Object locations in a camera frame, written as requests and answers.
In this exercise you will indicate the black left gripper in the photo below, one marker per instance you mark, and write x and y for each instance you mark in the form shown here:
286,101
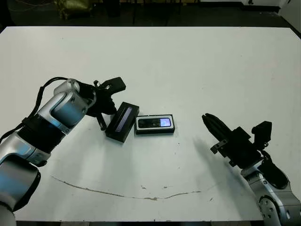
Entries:
101,106

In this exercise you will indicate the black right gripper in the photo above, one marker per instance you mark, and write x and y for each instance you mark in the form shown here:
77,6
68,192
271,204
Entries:
240,150

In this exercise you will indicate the black box lid with stripe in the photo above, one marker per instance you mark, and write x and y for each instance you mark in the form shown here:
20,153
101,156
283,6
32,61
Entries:
131,113

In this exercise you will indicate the small black phone device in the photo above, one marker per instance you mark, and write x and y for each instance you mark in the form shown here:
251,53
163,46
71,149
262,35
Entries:
148,123

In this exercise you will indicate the black box base white insert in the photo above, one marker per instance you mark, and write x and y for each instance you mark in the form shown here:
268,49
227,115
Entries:
154,131

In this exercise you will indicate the black mesh visitor chair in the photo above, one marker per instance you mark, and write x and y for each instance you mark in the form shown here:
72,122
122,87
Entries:
134,13

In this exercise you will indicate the yellow-green plastic bag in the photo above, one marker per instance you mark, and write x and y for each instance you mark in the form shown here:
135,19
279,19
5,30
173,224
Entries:
73,9

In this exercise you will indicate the white wheeled board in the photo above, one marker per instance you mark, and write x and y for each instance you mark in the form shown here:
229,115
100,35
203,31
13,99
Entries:
263,4

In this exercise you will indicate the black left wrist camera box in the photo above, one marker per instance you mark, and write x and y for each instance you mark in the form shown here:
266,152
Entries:
115,85

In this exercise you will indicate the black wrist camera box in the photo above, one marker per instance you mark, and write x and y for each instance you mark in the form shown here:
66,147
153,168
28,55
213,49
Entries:
115,85
262,131

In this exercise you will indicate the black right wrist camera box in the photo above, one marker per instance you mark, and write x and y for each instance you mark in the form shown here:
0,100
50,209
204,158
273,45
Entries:
262,131

